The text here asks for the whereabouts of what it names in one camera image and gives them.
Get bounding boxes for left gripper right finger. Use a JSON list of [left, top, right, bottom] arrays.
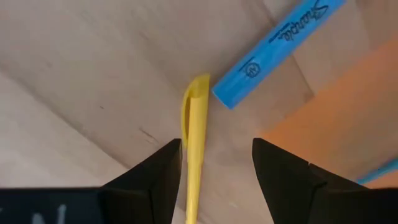
[[252, 138, 359, 224]]

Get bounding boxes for blue Sharpie highlighter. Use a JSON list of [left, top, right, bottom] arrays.
[[211, 0, 348, 110]]

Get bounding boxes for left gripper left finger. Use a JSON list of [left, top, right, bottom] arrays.
[[101, 138, 183, 224]]

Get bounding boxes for slim yellow highlighter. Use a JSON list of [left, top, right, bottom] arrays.
[[180, 73, 211, 224]]

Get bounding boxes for translucent orange plastic tray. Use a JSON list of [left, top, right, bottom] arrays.
[[256, 32, 398, 190]]

